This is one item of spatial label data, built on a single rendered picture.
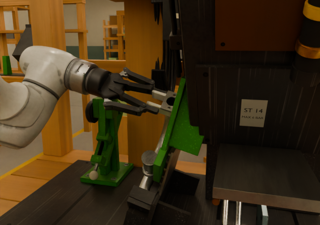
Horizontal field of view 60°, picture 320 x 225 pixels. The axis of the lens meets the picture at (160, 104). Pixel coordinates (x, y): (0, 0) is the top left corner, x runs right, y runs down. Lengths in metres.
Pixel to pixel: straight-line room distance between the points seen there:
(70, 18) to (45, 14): 11.21
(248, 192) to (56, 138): 0.92
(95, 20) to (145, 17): 10.85
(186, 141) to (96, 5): 11.33
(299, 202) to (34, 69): 0.65
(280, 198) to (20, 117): 0.56
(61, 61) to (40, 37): 0.42
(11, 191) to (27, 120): 0.37
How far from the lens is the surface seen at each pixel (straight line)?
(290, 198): 0.45
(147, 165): 0.64
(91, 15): 11.92
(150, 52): 0.98
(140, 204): 0.70
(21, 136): 0.74
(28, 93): 0.73
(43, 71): 0.77
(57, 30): 1.19
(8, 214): 0.88
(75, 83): 0.75
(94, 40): 11.84
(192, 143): 0.62
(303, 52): 0.43
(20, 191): 1.03
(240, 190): 0.44
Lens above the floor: 1.34
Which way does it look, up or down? 12 degrees down
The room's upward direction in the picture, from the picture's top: straight up
